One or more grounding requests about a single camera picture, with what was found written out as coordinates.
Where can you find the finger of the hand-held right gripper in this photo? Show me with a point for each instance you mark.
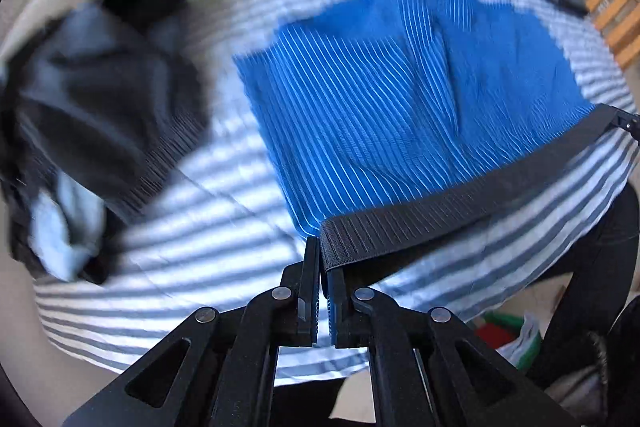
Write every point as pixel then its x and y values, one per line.
pixel 624 119

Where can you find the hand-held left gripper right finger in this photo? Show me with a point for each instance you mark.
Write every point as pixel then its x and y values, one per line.
pixel 327 312

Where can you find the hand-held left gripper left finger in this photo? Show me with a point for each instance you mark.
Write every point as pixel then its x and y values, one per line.
pixel 314 307

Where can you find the blue striped boxer briefs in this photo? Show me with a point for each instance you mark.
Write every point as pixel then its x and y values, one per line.
pixel 375 107

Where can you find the pile of dark clothes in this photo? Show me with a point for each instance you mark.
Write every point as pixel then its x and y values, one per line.
pixel 100 97

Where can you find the blue white striped bed sheet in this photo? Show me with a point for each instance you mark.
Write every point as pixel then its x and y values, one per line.
pixel 200 232

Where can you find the person's dark trousers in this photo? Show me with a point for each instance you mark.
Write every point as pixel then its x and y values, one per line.
pixel 600 257

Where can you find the plastic bag red green print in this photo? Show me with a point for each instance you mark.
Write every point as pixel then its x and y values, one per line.
pixel 520 339

